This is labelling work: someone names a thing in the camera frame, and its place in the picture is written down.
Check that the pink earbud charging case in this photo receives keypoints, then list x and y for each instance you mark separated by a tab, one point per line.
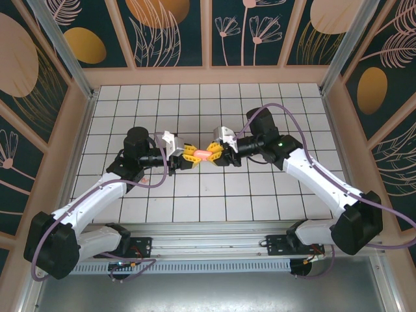
203	154

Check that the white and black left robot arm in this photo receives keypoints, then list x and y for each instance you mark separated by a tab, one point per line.
97	195

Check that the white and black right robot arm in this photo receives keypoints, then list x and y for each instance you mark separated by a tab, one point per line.
312	175

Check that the small pink piece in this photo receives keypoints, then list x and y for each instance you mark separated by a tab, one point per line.
145	179

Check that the grey metal sheet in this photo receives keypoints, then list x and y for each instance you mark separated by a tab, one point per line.
208	292

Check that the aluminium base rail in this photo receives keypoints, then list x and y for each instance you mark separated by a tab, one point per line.
208	242

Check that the aluminium corner post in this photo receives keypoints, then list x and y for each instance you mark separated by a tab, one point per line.
66	55
347	48

